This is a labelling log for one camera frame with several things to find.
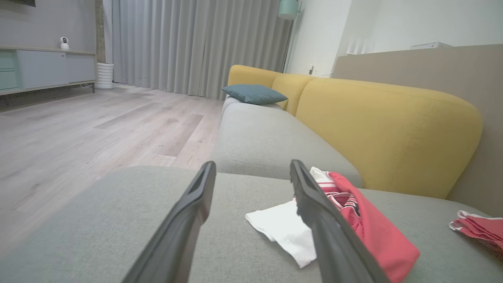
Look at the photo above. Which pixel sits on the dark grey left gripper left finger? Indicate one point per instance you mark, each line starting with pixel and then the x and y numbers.
pixel 177 243

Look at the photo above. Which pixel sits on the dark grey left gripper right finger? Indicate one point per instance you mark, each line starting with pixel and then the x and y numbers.
pixel 334 247

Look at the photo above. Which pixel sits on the red and white shirt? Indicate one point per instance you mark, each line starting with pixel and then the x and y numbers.
pixel 377 232

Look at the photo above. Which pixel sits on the large yellow sofa back cushion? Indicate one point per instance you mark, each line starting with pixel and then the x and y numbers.
pixel 393 133

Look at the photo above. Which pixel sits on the long grey sofa seat cushion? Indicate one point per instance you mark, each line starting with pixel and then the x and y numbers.
pixel 267 137

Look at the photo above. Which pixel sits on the small yellow sofa back cushion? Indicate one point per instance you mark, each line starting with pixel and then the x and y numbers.
pixel 251 75
pixel 294 88

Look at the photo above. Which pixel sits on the teal throw pillow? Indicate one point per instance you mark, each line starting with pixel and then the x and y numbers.
pixel 253 94

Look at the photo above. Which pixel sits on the white ribbed plant pot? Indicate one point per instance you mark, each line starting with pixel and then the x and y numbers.
pixel 104 76

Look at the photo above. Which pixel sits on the grey pleated curtain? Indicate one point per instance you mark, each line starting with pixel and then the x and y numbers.
pixel 196 43

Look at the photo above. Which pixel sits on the beige low partition panel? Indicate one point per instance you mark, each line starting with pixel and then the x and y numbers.
pixel 452 70

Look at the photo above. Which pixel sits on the grey and mint TV cabinet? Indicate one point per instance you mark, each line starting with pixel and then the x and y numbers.
pixel 47 68

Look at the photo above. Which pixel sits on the white slatted box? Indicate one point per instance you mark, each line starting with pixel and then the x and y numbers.
pixel 430 45

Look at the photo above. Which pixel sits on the floor lamp with mint shade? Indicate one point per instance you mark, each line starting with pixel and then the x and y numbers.
pixel 288 8

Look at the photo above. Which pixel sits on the small white security camera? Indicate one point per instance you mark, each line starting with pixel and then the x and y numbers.
pixel 64 43

